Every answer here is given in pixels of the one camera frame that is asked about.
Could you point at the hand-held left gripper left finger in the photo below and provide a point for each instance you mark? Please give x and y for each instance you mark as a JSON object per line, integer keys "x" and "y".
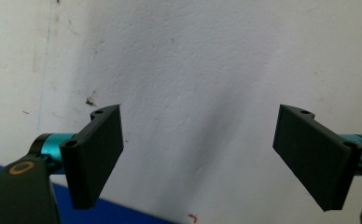
{"x": 95, "y": 155}

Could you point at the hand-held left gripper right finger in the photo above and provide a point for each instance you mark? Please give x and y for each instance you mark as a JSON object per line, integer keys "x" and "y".
{"x": 313, "y": 155}

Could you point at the blue sheet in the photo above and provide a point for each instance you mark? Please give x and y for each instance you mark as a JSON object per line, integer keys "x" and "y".
{"x": 114, "y": 214}

